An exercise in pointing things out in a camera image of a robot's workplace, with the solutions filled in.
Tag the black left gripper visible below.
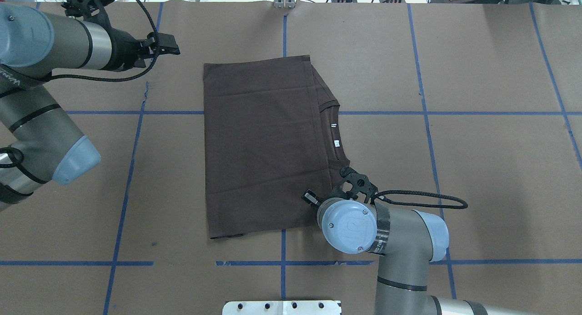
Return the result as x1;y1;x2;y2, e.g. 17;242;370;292
107;29;181;71

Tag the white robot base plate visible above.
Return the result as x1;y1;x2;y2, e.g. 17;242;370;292
222;300;342;315

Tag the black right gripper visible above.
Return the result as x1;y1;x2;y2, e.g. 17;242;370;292
302;166;379;209

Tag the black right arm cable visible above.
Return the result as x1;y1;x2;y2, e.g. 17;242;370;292
375;190;469;210

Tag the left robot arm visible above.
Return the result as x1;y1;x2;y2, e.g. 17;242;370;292
0;0;180;210

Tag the dark brown t-shirt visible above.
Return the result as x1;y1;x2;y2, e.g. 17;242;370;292
202;55;351;239

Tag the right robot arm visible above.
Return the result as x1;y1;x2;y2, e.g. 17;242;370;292
302;166;521;315

